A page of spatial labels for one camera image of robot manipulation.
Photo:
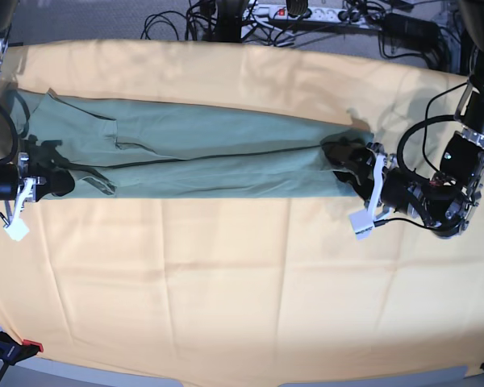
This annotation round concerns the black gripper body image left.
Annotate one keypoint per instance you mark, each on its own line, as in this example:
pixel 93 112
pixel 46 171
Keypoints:
pixel 13 178

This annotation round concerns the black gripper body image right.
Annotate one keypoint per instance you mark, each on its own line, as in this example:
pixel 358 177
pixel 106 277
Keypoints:
pixel 397 189

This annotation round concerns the green T-shirt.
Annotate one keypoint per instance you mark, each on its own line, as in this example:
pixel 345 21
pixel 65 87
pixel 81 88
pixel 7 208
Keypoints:
pixel 117 148

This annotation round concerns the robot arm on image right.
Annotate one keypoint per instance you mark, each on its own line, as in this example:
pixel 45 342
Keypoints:
pixel 445 202

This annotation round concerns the black power adapter brick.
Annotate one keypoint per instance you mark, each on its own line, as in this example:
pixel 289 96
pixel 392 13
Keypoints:
pixel 408 28

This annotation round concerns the white power strip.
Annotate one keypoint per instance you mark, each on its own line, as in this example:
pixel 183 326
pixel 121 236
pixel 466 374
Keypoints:
pixel 321 14

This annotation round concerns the dark computer tower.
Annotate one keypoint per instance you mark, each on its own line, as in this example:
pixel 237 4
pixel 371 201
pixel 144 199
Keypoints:
pixel 468 53

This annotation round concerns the blue black bar clamp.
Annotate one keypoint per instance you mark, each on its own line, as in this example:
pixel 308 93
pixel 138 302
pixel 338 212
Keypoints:
pixel 12 352

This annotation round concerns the yellow table cloth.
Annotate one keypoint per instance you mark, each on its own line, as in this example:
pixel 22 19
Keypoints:
pixel 241 292

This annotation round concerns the black monitor stand post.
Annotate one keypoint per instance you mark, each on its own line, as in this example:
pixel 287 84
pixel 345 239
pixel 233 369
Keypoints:
pixel 229 20

